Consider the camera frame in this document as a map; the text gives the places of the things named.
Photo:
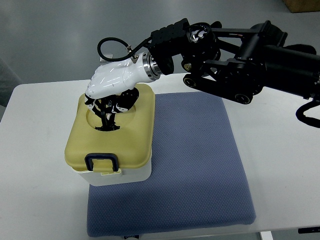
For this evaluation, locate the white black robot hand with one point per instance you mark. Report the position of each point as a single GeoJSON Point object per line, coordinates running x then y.
{"type": "Point", "coordinates": [116, 78]}

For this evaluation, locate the yellow box lid black handle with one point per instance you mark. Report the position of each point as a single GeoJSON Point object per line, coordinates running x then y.
{"type": "Point", "coordinates": [131, 143]}

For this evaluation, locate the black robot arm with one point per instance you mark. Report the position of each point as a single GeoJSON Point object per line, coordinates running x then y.
{"type": "Point", "coordinates": [236, 64]}

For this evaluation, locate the white storage box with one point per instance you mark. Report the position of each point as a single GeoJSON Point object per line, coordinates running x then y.
{"type": "Point", "coordinates": [123, 176]}

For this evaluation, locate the cardboard box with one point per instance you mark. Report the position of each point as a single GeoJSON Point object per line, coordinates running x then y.
{"type": "Point", "coordinates": [302, 6]}

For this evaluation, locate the upper metal floor plate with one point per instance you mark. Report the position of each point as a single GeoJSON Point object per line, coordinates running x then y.
{"type": "Point", "coordinates": [106, 58]}

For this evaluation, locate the blue quilted mat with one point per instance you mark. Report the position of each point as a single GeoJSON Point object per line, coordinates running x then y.
{"type": "Point", "coordinates": [197, 178]}

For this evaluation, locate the black table control panel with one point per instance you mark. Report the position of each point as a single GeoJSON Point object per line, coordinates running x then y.
{"type": "Point", "coordinates": [309, 230]}

